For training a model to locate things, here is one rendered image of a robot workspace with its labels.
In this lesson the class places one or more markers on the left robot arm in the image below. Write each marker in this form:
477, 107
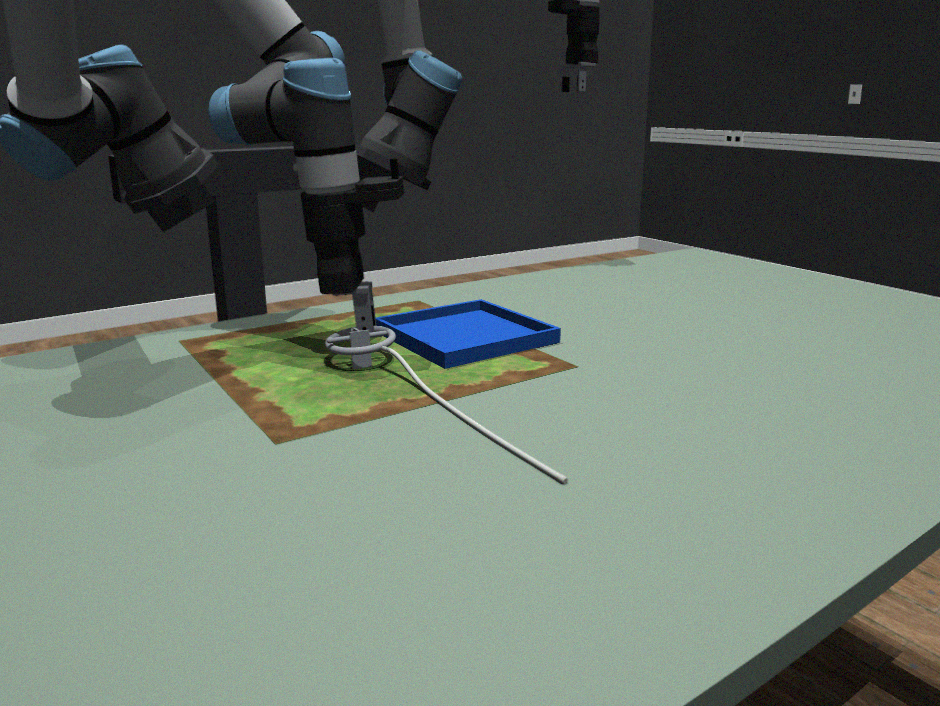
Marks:
425, 89

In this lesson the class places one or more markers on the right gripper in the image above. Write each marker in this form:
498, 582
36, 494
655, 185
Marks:
333, 217

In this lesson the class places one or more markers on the green grassy ground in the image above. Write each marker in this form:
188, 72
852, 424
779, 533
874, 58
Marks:
284, 378

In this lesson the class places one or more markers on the white ring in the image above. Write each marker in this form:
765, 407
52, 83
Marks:
360, 350

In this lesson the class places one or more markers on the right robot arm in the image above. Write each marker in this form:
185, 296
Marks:
53, 124

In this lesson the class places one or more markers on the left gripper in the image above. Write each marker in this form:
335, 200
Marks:
582, 31

